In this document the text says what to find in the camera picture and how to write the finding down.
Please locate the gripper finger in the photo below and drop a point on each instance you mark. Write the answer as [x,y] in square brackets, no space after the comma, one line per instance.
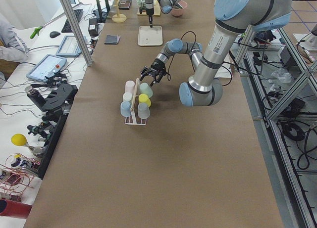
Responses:
[157,76]
[146,71]
[150,21]

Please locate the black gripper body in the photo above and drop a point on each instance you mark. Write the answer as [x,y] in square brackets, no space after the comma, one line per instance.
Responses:
[156,65]
[149,13]

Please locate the green cup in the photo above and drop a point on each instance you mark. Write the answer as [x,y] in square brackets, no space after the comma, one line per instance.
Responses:
[144,88]

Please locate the cream rabbit tray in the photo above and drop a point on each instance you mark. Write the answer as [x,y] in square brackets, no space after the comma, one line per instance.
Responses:
[150,36]

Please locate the pink cup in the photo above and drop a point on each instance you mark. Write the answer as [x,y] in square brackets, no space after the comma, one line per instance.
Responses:
[130,86]

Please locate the black tray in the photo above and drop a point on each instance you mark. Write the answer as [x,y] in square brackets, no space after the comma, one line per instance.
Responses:
[124,4]

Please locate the yellow cup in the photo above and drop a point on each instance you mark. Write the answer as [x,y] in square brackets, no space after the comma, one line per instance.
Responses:
[144,98]

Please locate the cream cup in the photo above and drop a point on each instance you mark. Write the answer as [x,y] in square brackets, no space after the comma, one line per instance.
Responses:
[127,97]

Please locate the grey cup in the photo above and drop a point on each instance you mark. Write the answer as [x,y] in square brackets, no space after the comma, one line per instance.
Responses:
[143,111]

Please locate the blue cup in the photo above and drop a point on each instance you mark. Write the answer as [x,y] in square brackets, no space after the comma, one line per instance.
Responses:
[125,108]

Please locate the green bowl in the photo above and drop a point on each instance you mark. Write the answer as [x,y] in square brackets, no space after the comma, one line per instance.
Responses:
[140,3]

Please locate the pink bowl with ice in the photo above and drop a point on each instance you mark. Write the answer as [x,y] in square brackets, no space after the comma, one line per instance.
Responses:
[179,9]

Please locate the wooden mug tree stand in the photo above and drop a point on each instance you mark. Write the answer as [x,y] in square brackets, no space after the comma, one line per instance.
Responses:
[118,17]

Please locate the grey folded cloth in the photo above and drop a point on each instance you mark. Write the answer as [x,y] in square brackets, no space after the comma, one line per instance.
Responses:
[112,39]

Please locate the teach pendant tablet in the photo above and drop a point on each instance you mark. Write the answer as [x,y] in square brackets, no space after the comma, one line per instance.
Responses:
[69,47]
[47,67]

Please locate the black mouse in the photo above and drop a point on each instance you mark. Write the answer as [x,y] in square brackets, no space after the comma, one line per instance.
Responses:
[54,34]

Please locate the yellow ball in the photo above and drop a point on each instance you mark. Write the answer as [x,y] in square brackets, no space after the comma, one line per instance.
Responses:
[19,140]

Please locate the wooden rack handle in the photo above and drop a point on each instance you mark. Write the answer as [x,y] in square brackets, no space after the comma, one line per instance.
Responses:
[137,82]

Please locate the white wire cup rack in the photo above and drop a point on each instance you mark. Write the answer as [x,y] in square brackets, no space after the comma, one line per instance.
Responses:
[135,120]

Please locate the aluminium frame post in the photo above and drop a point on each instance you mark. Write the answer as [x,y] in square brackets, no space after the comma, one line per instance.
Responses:
[67,7]

